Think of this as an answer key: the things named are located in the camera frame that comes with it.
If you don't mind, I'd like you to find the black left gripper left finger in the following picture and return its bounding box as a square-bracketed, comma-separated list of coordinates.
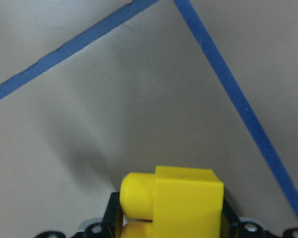
[101, 192, 123, 238]

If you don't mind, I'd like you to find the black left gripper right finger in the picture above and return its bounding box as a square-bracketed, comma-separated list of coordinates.
[221, 199, 240, 238]

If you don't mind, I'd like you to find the yellow toy block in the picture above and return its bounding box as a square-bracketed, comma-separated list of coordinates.
[120, 166, 224, 238]

